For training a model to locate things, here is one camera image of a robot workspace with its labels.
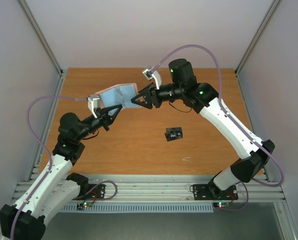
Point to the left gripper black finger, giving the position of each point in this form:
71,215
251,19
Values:
101,110
110,113

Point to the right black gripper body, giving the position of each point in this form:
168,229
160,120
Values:
153,95

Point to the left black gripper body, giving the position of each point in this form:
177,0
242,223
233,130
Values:
104,119

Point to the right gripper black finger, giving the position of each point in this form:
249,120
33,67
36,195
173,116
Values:
143,103
146,91

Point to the pink leather card holder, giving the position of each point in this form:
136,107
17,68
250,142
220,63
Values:
119,94

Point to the black VIP credit card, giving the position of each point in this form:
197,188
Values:
177,130

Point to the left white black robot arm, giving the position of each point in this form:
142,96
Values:
29,216

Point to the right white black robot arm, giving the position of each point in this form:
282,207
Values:
253,152

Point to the left controller board with LEDs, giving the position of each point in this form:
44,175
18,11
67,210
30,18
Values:
85,205

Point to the controller board with leds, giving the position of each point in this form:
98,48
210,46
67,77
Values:
85,205
222,205

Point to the right controller board with LEDs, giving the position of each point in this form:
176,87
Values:
222,205

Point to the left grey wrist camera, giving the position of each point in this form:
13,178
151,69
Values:
93,103

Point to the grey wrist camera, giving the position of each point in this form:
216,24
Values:
153,76
93,103

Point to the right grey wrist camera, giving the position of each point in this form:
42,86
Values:
153,76

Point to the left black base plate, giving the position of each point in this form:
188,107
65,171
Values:
97,192

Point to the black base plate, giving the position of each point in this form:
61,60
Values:
201,192
97,192

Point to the aluminium rail base frame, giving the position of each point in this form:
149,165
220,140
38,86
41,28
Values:
177,188

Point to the left aluminium corner post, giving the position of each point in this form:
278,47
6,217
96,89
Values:
34,24

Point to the aluminium corner post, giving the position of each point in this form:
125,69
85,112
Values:
34,24
258,34

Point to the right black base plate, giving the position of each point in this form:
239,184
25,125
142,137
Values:
201,192

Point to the grey slotted cable duct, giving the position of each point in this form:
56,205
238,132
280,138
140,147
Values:
150,207

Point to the right aluminium corner post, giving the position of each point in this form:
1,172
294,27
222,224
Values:
258,34

